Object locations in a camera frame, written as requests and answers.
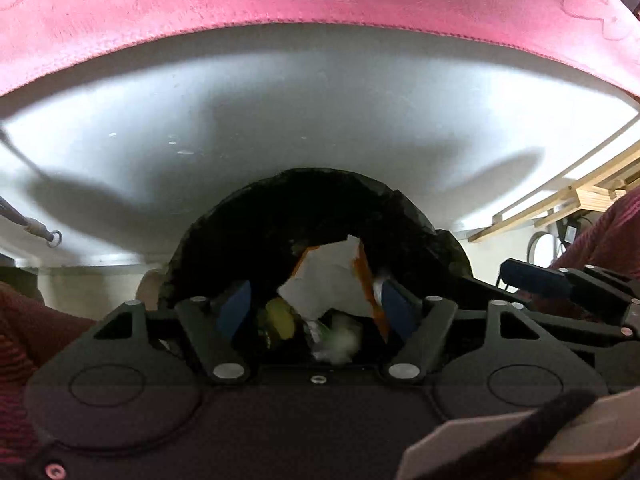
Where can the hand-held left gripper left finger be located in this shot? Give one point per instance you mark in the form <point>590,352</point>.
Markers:
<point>235,310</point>

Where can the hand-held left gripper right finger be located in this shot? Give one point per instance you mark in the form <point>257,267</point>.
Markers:
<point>400,310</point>

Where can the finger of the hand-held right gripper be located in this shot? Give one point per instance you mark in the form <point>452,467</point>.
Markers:
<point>535,277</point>
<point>600,331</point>

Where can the white tissue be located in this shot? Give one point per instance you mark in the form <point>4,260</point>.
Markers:
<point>342,340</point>

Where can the orange snack box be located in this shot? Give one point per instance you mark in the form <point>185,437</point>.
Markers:
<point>330,275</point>

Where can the black trash bag bin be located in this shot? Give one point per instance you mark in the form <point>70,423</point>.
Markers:
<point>280,210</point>

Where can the person's right forearm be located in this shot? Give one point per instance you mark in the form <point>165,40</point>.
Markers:
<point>610,235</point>

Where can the person's maroon striped clothing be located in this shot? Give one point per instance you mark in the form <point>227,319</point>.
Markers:
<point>20,360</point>

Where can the wooden slat frame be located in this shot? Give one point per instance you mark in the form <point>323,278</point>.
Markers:
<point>585,195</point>

